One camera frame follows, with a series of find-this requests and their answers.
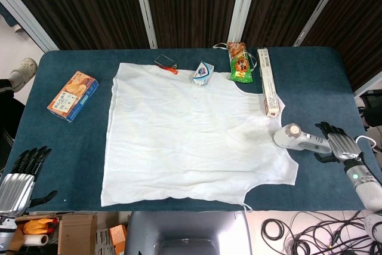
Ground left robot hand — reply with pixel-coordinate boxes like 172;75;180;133
0;146;58;217

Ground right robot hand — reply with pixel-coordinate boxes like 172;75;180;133
313;121;364;165

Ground white handheld steam iron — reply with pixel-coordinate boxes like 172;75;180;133
273;123;332;155

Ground white cloth apron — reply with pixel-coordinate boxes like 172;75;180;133
100;62;299;213

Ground yellow rubber chicken toy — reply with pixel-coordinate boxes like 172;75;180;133
23;218;57;235

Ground black office chair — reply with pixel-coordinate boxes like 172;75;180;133
359;89;382;128

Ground white paper roll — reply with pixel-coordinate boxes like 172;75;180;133
23;234;50;247

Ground teal table cover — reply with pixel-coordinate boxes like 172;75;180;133
1;46;378;213

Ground brown cardboard box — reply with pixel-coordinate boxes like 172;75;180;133
57;213;98;255

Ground long white cling film box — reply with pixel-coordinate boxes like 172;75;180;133
257;47;281;118

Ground orange blue biscuit box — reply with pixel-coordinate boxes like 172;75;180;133
47;70;100;123

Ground small orange carton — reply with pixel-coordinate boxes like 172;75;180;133
109;224;128;255

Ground white clog shoe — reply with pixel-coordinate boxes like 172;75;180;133
8;57;39;93

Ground green orange snack bag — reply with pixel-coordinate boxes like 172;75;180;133
227;41;254;84

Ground white blue soap box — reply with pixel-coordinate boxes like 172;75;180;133
191;60;215;88

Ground grey robot torso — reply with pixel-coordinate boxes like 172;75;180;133
124;211;254;255

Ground white partition post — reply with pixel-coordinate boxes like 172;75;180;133
294;0;349;48
228;0;260;48
353;72;382;98
0;0;59;53
131;0;158;50

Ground tangled black cables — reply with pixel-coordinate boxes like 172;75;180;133
283;210;382;255

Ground coiled black cable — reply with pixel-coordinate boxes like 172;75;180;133
261;218;289;241

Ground orange handled small tool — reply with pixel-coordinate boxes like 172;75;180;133
153;54;179;75

